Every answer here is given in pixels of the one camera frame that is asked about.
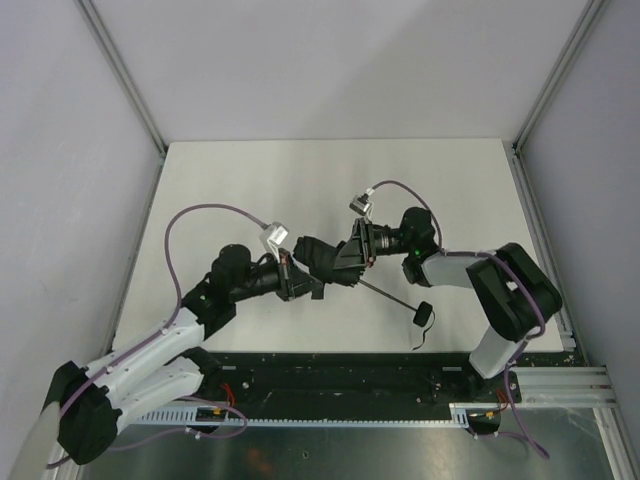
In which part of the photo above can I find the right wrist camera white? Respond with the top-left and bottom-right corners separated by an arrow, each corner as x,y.
349,192 -> 374,219

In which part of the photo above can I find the grey slotted cable duct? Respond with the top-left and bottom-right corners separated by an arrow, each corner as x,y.
134,402 -> 501,431

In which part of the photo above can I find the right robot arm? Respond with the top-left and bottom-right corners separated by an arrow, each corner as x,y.
327,207 -> 563,379

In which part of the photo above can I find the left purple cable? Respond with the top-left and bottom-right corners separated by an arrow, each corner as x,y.
44,203 -> 266,470

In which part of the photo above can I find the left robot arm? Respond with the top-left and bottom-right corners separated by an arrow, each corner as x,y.
45,245 -> 322,465

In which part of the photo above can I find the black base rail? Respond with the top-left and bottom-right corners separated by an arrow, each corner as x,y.
196,352 -> 522,422

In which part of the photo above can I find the purple cable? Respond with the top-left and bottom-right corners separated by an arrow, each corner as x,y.
369,179 -> 551,460
44,203 -> 266,470

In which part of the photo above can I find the left aluminium frame post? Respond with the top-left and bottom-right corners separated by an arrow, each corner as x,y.
74,0 -> 169,156

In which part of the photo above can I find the right aluminium frame post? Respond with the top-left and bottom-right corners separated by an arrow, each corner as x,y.
512,0 -> 609,156

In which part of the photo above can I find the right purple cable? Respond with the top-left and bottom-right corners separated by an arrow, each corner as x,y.
369,179 -> 551,460

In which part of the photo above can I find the black folding umbrella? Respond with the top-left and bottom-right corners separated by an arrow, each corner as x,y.
294,236 -> 436,351

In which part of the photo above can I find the aluminium frame post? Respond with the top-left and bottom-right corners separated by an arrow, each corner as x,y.
74,0 -> 169,156
512,0 -> 609,156

